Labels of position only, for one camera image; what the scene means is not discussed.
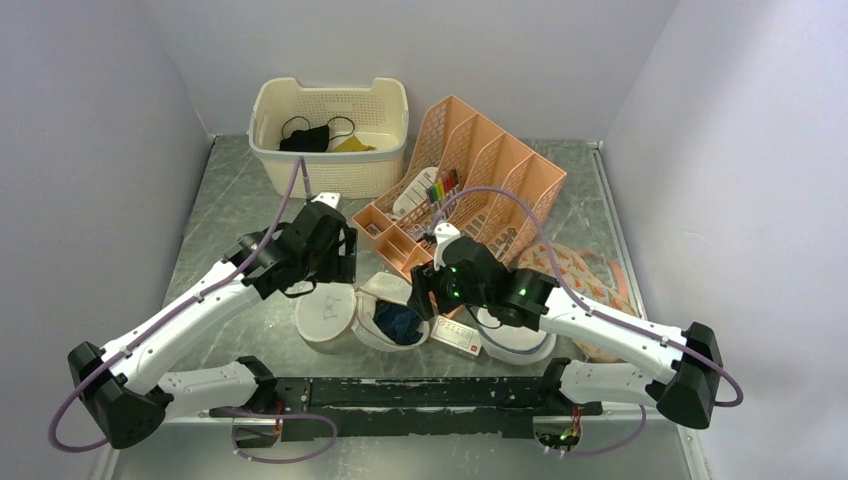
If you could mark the dark blue bra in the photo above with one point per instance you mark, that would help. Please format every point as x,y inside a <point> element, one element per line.
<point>398,323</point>

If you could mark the cream plastic laundry basket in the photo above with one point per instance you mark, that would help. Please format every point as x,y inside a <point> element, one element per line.
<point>380,112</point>

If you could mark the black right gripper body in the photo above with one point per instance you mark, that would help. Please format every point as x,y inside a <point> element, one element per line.
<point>448,293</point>

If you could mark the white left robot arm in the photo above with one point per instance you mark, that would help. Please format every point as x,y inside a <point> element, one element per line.
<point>128,385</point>

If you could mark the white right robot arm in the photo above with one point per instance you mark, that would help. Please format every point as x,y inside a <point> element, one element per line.
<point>675,371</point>

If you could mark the peach plastic desk organizer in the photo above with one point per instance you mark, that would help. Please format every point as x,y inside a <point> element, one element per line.
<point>489,176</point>

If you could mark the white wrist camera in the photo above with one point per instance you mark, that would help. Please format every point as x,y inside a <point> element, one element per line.
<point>444,233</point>
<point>330,199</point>

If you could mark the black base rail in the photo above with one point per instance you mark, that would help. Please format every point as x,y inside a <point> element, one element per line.
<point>381,407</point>

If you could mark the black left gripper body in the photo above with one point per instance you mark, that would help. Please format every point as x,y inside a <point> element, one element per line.
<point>331,266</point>

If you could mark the white mesh laundry bag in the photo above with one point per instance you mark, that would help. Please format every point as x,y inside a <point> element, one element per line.
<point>337,318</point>

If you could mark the yellow cloth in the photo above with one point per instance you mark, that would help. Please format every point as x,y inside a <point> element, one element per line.
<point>352,145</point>

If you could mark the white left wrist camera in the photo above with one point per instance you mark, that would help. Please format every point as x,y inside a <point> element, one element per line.
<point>330,199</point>

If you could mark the black face mask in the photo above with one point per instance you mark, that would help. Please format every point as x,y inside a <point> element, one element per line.
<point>312,139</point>

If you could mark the orange patterned fabric bag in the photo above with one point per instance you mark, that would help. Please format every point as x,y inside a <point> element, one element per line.
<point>591,275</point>

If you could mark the white red card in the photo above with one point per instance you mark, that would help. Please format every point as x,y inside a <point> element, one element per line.
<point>454,334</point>

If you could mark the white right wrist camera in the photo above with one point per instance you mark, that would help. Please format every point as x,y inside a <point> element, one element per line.
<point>444,233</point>

